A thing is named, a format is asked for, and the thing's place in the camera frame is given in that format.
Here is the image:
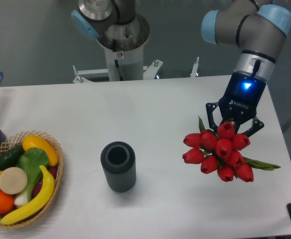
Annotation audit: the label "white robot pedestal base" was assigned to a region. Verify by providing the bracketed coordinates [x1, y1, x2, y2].
[72, 12, 200, 84]

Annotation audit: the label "orange fruit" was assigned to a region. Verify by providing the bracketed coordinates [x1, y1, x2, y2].
[0, 191, 14, 215]

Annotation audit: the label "dark grey ribbed vase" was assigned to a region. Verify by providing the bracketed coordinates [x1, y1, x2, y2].
[101, 141, 137, 193]

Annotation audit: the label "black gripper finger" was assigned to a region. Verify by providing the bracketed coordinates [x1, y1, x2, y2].
[243, 117, 264, 137]
[205, 102, 222, 133]

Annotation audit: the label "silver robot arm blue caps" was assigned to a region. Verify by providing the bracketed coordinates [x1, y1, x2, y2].
[71, 0, 291, 136]

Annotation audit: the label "beige round disc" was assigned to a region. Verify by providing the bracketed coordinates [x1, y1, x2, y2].
[0, 167, 27, 195]

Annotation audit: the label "green bok choy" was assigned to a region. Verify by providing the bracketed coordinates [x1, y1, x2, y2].
[14, 148, 49, 208]

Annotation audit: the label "green cucumber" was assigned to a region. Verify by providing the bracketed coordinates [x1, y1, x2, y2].
[0, 145, 24, 171]

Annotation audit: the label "woven wicker basket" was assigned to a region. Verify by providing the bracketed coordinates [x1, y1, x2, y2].
[0, 130, 64, 229]

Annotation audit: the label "yellow banana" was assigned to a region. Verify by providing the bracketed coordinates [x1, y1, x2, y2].
[0, 165, 55, 225]

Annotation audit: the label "red tulip bouquet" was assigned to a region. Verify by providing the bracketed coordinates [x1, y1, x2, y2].
[182, 118, 280, 182]

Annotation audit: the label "purple red vegetable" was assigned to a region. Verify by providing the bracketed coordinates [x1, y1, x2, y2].
[32, 166, 58, 198]

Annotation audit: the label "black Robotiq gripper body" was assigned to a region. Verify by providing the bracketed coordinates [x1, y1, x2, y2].
[218, 73, 266, 132]

